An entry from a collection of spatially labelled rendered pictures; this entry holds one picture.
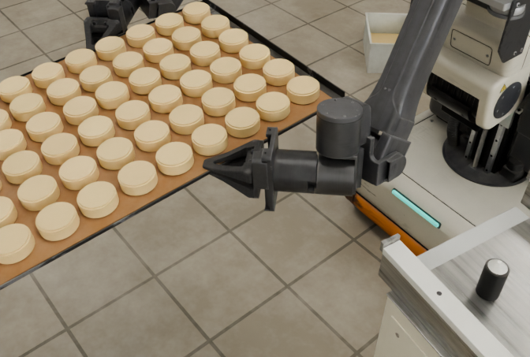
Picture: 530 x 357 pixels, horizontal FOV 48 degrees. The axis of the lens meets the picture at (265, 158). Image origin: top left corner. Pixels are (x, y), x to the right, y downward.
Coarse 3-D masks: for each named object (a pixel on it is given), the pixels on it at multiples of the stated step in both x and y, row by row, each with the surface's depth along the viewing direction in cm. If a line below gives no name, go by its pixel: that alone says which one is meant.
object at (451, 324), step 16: (384, 240) 80; (400, 240) 81; (384, 256) 81; (400, 256) 79; (384, 272) 83; (400, 272) 79; (416, 272) 77; (400, 288) 80; (416, 288) 76; (432, 288) 75; (416, 304) 78; (432, 304) 74; (448, 304) 74; (432, 320) 76; (448, 320) 72; (464, 320) 72; (448, 336) 74; (464, 336) 71; (480, 336) 70; (448, 352) 75; (464, 352) 72; (480, 352) 69; (496, 352) 69
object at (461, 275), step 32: (480, 256) 87; (512, 256) 87; (448, 288) 83; (480, 288) 81; (512, 288) 83; (384, 320) 85; (416, 320) 79; (480, 320) 79; (512, 320) 79; (384, 352) 89; (416, 352) 80; (512, 352) 75
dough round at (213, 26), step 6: (204, 18) 104; (210, 18) 104; (216, 18) 104; (222, 18) 104; (204, 24) 103; (210, 24) 103; (216, 24) 103; (222, 24) 102; (228, 24) 103; (204, 30) 103; (210, 30) 102; (216, 30) 102; (222, 30) 102; (210, 36) 103; (216, 36) 103
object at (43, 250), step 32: (64, 64) 100; (192, 64) 98; (320, 96) 90; (64, 128) 88; (96, 160) 82; (0, 192) 79; (64, 192) 78; (160, 192) 77; (32, 224) 75; (96, 224) 74; (32, 256) 71
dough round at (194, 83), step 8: (192, 72) 93; (200, 72) 93; (184, 80) 91; (192, 80) 91; (200, 80) 91; (208, 80) 91; (184, 88) 91; (192, 88) 90; (200, 88) 90; (208, 88) 91; (192, 96) 91; (200, 96) 91
